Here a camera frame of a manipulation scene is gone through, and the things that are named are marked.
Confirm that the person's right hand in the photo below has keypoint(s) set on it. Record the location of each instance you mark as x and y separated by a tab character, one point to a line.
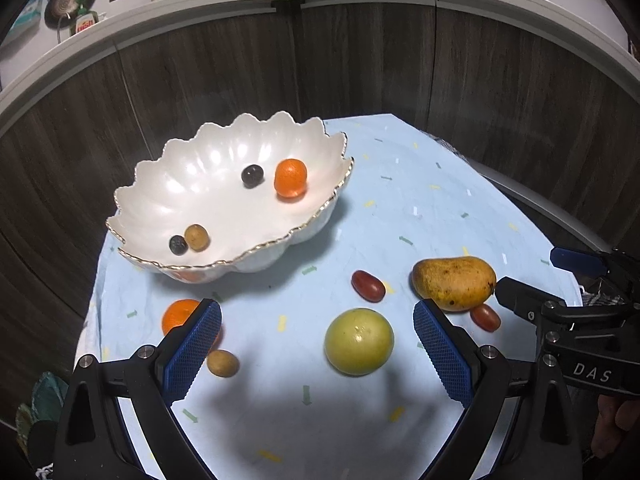
612	420

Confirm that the green round apple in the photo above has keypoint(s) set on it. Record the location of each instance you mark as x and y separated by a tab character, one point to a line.
358	341

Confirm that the dark purple grape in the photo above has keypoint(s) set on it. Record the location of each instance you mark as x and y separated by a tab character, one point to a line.
252	175
178	245

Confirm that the white teal plastic package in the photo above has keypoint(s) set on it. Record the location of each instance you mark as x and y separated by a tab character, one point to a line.
27	15

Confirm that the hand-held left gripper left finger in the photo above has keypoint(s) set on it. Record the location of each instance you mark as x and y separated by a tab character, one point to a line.
192	355

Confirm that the hanging black frying pan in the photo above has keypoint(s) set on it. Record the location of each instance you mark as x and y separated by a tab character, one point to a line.
67	2

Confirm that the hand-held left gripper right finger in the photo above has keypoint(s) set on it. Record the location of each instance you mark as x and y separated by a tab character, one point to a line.
442	355

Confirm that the teal crumpled cloth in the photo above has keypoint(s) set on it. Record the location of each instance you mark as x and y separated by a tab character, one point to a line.
42	405

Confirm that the brown longan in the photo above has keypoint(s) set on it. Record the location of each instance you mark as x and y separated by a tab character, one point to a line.
222	362
196	236

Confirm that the green dish soap bottle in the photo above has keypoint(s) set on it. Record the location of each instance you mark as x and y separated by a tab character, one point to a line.
85	22

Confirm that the white kitchen countertop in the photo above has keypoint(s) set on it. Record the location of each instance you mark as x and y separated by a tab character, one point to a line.
350	2

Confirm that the white scalloped ceramic bowl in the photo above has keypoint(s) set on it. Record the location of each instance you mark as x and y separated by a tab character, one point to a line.
220	200

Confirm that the orange mandarin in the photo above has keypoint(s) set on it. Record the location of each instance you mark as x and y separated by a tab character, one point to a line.
177	316
290	176

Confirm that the red grape tomato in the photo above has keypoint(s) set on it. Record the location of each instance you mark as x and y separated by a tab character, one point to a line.
368	285

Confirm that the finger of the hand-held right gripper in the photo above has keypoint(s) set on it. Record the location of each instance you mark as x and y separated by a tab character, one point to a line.
575	260
520	300

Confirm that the dark red date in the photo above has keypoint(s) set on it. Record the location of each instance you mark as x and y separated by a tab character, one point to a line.
485	317

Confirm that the yellow spotted mango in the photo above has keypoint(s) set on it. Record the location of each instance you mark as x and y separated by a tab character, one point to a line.
454	282

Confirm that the grey metal rail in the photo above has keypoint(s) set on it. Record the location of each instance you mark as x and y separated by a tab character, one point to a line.
540	205

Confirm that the light blue confetti tablecloth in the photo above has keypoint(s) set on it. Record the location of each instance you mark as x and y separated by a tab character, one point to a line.
410	185

